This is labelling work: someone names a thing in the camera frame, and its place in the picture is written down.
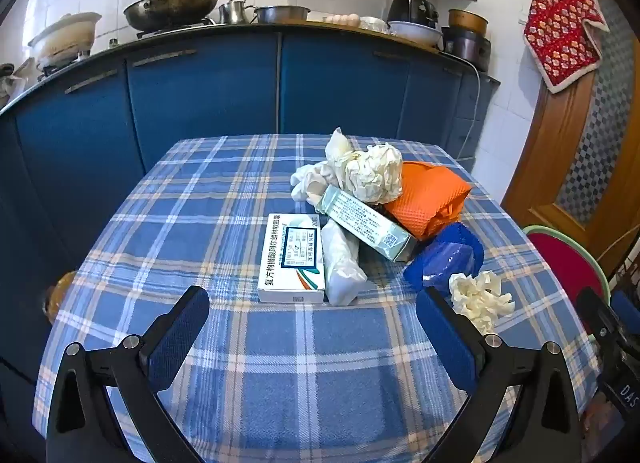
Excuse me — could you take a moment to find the blue kitchen cabinet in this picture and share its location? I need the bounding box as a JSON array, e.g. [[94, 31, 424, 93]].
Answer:
[[0, 26, 501, 294]]

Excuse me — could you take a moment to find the steel basin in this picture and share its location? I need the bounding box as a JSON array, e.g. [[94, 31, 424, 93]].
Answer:
[[252, 6, 312, 25]]

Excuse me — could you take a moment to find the wooden door with glass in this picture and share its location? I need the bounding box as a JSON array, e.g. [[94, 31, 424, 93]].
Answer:
[[500, 0, 640, 274]]

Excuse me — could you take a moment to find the white cloth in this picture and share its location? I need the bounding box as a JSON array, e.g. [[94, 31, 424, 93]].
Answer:
[[290, 160, 346, 204]]

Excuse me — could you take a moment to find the dark metal wok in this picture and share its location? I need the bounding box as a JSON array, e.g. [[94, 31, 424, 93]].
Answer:
[[120, 0, 222, 33]]

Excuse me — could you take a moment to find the blue plaid tablecloth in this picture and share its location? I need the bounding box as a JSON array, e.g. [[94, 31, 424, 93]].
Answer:
[[32, 136, 601, 463]]

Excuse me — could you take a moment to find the clear plastic bag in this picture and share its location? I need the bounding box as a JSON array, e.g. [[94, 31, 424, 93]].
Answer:
[[320, 218, 368, 305]]

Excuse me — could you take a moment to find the black rice cooker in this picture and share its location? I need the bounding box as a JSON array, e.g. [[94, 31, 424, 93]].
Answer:
[[387, 0, 441, 29]]

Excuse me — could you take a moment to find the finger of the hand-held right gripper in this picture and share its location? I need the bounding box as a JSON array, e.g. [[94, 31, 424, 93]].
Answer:
[[576, 287, 617, 344]]

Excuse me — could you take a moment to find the long cream grain packet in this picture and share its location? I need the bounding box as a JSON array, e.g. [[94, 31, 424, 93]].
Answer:
[[325, 127, 361, 169]]

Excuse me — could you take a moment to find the small white tissue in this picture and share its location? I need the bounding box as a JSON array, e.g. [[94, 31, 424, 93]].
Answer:
[[448, 270, 516, 334]]

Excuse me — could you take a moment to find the red quilted mat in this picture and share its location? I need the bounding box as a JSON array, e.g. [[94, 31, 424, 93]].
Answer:
[[522, 0, 611, 94]]

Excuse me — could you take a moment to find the white enamel basin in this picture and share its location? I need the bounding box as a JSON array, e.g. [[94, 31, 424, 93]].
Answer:
[[387, 20, 445, 49]]

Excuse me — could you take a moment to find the thin white cable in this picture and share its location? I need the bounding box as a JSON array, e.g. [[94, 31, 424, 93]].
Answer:
[[597, 223, 640, 264]]

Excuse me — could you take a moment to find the white medicine box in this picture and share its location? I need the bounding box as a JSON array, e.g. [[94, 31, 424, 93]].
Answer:
[[257, 213, 327, 304]]

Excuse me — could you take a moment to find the small steel pot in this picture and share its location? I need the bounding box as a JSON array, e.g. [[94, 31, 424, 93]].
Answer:
[[218, 0, 256, 25]]

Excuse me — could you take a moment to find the orange plastic bag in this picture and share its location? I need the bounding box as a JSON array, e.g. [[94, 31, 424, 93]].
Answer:
[[382, 160, 473, 241]]

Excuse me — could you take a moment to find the orange round stool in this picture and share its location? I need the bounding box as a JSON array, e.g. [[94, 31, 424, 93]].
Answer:
[[42, 270, 78, 324]]

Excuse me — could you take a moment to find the white power cable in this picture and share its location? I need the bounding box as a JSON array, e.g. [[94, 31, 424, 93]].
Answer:
[[457, 60, 488, 159]]

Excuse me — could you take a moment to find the white clay pot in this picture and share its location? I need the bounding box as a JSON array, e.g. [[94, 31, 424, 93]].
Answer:
[[27, 12, 103, 66]]

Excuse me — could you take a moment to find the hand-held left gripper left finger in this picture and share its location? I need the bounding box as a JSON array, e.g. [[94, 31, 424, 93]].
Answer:
[[46, 286, 211, 463]]

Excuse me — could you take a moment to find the blue plastic bag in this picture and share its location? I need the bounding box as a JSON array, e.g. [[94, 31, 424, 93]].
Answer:
[[403, 223, 485, 294]]

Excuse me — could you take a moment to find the green medicine box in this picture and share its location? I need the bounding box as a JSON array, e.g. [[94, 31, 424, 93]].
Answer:
[[320, 186, 418, 262]]

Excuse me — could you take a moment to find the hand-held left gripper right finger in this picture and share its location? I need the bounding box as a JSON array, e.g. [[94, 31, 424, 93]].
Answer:
[[416, 286, 584, 463]]

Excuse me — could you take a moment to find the brown pot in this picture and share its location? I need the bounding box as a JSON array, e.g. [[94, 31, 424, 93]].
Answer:
[[447, 8, 490, 36]]

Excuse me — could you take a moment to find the white paper ball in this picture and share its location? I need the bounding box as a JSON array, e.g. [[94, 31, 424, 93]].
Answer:
[[345, 143, 404, 204]]

